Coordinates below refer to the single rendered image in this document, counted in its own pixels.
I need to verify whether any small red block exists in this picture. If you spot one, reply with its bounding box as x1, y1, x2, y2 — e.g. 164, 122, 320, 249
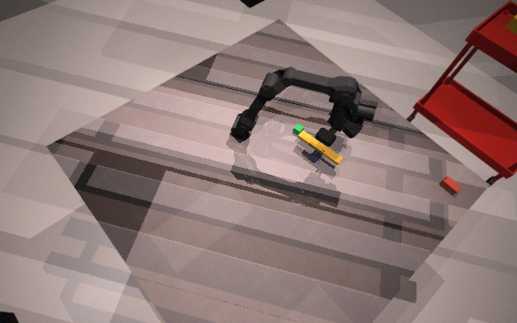
439, 176, 462, 195

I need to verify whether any green cube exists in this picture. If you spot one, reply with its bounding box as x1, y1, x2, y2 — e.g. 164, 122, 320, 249
293, 124, 304, 136

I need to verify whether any yellow bar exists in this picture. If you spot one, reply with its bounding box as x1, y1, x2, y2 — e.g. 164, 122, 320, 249
298, 131, 343, 165

